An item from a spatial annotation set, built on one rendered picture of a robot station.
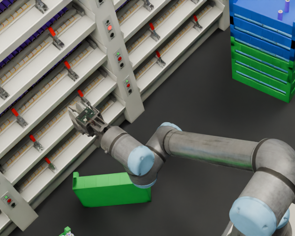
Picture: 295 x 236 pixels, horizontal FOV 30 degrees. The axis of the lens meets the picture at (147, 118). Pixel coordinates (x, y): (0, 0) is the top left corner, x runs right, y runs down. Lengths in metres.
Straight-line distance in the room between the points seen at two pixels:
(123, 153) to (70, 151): 0.74
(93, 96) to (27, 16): 0.59
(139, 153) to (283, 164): 0.50
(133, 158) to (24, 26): 0.56
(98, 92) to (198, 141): 0.76
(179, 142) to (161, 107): 0.91
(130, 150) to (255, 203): 0.52
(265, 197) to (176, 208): 1.08
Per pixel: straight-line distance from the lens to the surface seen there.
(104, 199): 2.40
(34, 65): 1.99
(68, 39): 2.03
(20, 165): 2.26
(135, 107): 2.58
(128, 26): 2.26
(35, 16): 1.87
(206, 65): 2.77
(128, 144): 1.73
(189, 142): 1.72
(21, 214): 2.44
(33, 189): 2.42
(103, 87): 2.34
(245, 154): 1.52
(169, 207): 2.41
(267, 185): 1.38
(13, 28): 1.86
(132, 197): 2.38
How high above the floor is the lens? 2.22
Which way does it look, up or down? 57 degrees down
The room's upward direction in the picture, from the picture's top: 17 degrees counter-clockwise
